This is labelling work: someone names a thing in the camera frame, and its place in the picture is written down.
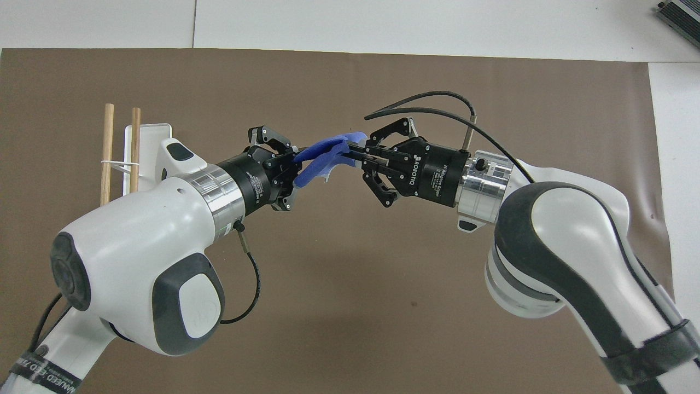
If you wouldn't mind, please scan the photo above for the black cable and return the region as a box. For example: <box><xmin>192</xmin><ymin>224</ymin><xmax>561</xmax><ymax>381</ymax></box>
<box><xmin>364</xmin><ymin>91</ymin><xmax>536</xmax><ymax>184</ymax></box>
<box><xmin>30</xmin><ymin>293</ymin><xmax>73</xmax><ymax>357</ymax></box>
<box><xmin>219</xmin><ymin>219</ymin><xmax>262</xmax><ymax>325</ymax></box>

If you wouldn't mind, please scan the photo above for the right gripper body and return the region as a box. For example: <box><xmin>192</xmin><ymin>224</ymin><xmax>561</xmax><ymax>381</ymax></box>
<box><xmin>395</xmin><ymin>138</ymin><xmax>471</xmax><ymax>208</ymax></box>

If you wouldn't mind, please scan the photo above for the white tie band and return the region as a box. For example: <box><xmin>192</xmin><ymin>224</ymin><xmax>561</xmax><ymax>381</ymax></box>
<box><xmin>101</xmin><ymin>158</ymin><xmax>141</xmax><ymax>175</ymax></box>

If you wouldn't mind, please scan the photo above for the white rack base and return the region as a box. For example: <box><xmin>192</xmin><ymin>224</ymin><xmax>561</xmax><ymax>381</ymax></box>
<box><xmin>124</xmin><ymin>123</ymin><xmax>173</xmax><ymax>193</ymax></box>

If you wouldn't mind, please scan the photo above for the wooden dowel rod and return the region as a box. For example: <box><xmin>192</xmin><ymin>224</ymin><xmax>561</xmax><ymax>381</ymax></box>
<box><xmin>129</xmin><ymin>107</ymin><xmax>142</xmax><ymax>195</ymax></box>
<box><xmin>100</xmin><ymin>103</ymin><xmax>115</xmax><ymax>206</ymax></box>

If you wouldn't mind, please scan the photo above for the blue towel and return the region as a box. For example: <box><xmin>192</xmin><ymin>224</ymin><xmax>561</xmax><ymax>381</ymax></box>
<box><xmin>293</xmin><ymin>131</ymin><xmax>369</xmax><ymax>190</ymax></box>

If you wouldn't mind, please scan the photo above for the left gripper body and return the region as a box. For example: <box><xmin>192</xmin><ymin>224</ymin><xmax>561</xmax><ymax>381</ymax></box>
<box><xmin>217</xmin><ymin>151</ymin><xmax>294</xmax><ymax>218</ymax></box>

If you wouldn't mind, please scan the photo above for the grey metal box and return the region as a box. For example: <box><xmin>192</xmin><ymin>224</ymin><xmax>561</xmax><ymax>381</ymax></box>
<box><xmin>656</xmin><ymin>0</ymin><xmax>700</xmax><ymax>34</ymax></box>

